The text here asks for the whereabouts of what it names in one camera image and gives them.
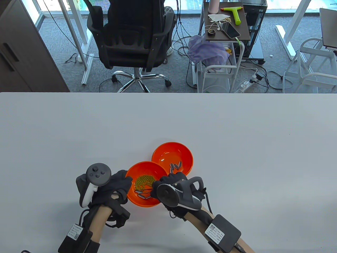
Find white face mask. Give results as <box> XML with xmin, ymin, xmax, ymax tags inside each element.
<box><xmin>208</xmin><ymin>14</ymin><xmax>231</xmax><ymax>22</ymax></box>

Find purple cloth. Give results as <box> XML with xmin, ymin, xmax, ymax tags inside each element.
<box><xmin>187</xmin><ymin>34</ymin><xmax>230</xmax><ymax>71</ymax></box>

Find white earphones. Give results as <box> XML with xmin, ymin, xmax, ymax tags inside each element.
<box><xmin>204</xmin><ymin>22</ymin><xmax>225</xmax><ymax>32</ymax></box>

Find black labelled left forearm box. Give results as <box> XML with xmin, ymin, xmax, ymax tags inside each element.
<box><xmin>58</xmin><ymin>224</ymin><xmax>101</xmax><ymax>253</ymax></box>

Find person's right hand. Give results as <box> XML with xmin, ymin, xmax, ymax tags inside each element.
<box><xmin>151</xmin><ymin>172</ymin><xmax>212</xmax><ymax>218</ymax></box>

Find orange bowl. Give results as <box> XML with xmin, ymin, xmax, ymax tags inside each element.
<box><xmin>125</xmin><ymin>161</ymin><xmax>169</xmax><ymax>208</ymax></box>
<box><xmin>152</xmin><ymin>142</ymin><xmax>194</xmax><ymax>176</ymax></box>

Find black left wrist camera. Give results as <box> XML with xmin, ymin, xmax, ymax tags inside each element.
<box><xmin>107</xmin><ymin>204</ymin><xmax>131</xmax><ymax>228</ymax></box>

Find grey left hand controller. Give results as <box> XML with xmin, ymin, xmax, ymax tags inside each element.
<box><xmin>76</xmin><ymin>163</ymin><xmax>112</xmax><ymax>208</ymax></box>

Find dark brown cabinet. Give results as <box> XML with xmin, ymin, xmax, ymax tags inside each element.
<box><xmin>0</xmin><ymin>0</ymin><xmax>70</xmax><ymax>93</ymax></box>

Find heap of green beans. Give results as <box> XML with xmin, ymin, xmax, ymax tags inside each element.
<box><xmin>135</xmin><ymin>175</ymin><xmax>155</xmax><ymax>191</ymax></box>

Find white power strip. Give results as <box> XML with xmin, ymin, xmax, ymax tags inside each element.
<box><xmin>234</xmin><ymin>79</ymin><xmax>258</xmax><ymax>93</ymax></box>

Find white frame chair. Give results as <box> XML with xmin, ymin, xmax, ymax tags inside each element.
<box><xmin>283</xmin><ymin>38</ymin><xmax>337</xmax><ymax>93</ymax></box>

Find black smartphone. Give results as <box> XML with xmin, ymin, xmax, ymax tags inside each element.
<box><xmin>220</xmin><ymin>22</ymin><xmax>241</xmax><ymax>39</ymax></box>

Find black labelled right forearm box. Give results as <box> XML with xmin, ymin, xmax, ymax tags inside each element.
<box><xmin>205</xmin><ymin>214</ymin><xmax>242</xmax><ymax>253</ymax></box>

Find person's left forearm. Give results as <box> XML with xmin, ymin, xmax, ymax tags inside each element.
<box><xmin>88</xmin><ymin>206</ymin><xmax>112</xmax><ymax>244</ymax></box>

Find black equipment rack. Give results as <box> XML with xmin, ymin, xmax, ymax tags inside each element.
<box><xmin>241</xmin><ymin>0</ymin><xmax>268</xmax><ymax>65</ymax></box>

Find black office chair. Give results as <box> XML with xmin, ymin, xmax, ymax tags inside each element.
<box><xmin>86</xmin><ymin>0</ymin><xmax>176</xmax><ymax>93</ymax></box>

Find person's left hand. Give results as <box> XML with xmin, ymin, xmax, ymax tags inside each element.
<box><xmin>92</xmin><ymin>170</ymin><xmax>133</xmax><ymax>208</ymax></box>

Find white cart with brown top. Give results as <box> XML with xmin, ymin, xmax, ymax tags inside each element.
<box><xmin>196</xmin><ymin>1</ymin><xmax>251</xmax><ymax>93</ymax></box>

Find white desk leg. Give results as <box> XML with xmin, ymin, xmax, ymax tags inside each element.
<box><xmin>58</xmin><ymin>0</ymin><xmax>95</xmax><ymax>85</ymax></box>
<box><xmin>275</xmin><ymin>0</ymin><xmax>311</xmax><ymax>61</ymax></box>

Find grey hand controller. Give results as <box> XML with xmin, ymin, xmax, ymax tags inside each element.
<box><xmin>76</xmin><ymin>163</ymin><xmax>112</xmax><ymax>208</ymax></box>
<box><xmin>156</xmin><ymin>177</ymin><xmax>206</xmax><ymax>210</ymax></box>

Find green squeegee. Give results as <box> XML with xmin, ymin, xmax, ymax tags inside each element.
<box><xmin>221</xmin><ymin>6</ymin><xmax>243</xmax><ymax>25</ymax></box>

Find grey right hand controller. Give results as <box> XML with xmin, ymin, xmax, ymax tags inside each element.
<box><xmin>156</xmin><ymin>177</ymin><xmax>206</xmax><ymax>210</ymax></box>

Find grey panel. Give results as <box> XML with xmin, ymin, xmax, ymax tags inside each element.
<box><xmin>319</xmin><ymin>8</ymin><xmax>337</xmax><ymax>49</ymax></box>

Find person's right forearm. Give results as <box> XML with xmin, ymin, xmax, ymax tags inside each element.
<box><xmin>183</xmin><ymin>207</ymin><xmax>254</xmax><ymax>253</ymax></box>

